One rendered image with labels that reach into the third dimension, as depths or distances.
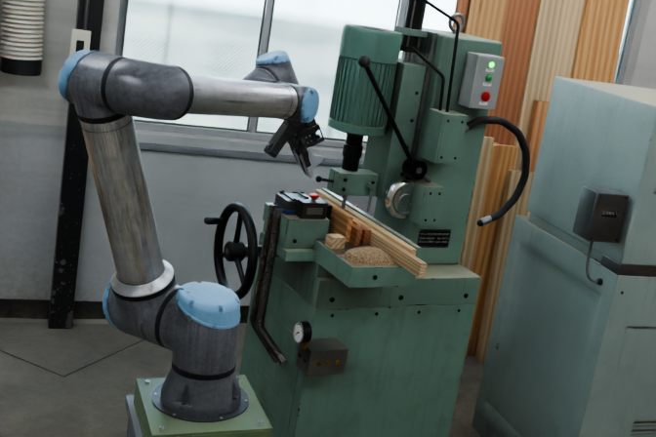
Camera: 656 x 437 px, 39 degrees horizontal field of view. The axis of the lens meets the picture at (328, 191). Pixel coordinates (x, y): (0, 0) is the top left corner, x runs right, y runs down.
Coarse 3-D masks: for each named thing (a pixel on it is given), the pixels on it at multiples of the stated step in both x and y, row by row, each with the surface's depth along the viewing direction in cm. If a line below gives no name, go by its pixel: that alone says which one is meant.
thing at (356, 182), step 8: (336, 168) 287; (336, 176) 284; (344, 176) 282; (352, 176) 284; (360, 176) 285; (368, 176) 286; (376, 176) 288; (328, 184) 288; (336, 184) 283; (344, 184) 283; (352, 184) 285; (360, 184) 286; (376, 184) 288; (336, 192) 283; (344, 192) 284; (352, 192) 285; (360, 192) 287; (368, 192) 288
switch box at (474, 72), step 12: (468, 60) 280; (480, 60) 276; (492, 60) 278; (504, 60) 280; (468, 72) 280; (480, 72) 278; (492, 72) 280; (468, 84) 280; (480, 84) 279; (492, 84) 281; (468, 96) 280; (480, 96) 280; (492, 96) 282; (480, 108) 282; (492, 108) 283
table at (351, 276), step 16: (320, 240) 270; (288, 256) 265; (304, 256) 267; (320, 256) 266; (336, 256) 258; (336, 272) 258; (352, 272) 251; (368, 272) 253; (384, 272) 256; (400, 272) 258
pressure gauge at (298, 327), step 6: (300, 324) 263; (306, 324) 263; (294, 330) 266; (300, 330) 263; (306, 330) 261; (294, 336) 265; (300, 336) 263; (306, 336) 261; (300, 342) 262; (306, 342) 263
